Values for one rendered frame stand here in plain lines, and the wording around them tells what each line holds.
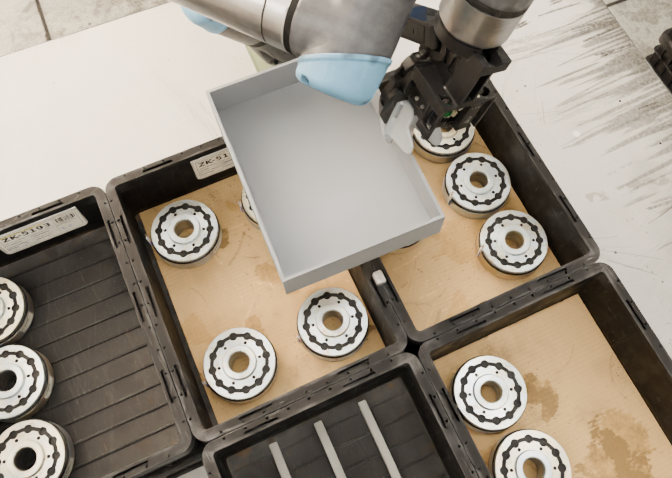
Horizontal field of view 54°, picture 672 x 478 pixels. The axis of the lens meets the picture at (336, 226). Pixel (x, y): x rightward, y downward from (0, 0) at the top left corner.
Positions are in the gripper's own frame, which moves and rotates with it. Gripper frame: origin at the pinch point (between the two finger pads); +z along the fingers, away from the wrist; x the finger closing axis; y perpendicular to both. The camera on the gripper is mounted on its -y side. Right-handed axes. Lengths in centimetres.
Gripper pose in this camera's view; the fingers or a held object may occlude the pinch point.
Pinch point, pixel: (393, 129)
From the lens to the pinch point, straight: 83.4
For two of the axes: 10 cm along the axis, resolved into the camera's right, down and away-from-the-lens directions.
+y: 4.5, 8.3, -3.3
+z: -2.6, 4.8, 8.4
